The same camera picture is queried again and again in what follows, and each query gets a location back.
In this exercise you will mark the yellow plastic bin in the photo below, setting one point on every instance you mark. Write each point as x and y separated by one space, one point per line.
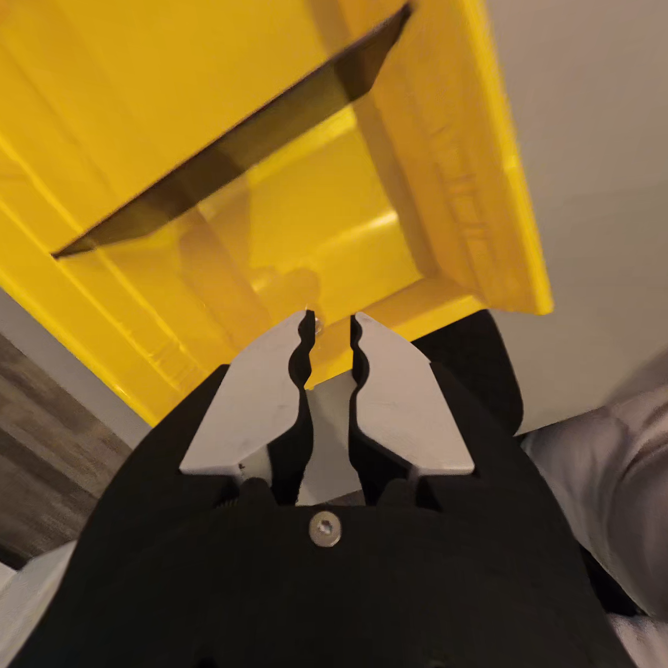
156 78

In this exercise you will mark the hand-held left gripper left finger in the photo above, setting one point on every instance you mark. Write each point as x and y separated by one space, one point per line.
250 407

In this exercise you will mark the black quilted wrist rest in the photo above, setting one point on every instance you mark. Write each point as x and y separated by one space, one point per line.
490 375

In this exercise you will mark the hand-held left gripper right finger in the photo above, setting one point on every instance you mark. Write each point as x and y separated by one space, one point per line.
402 412

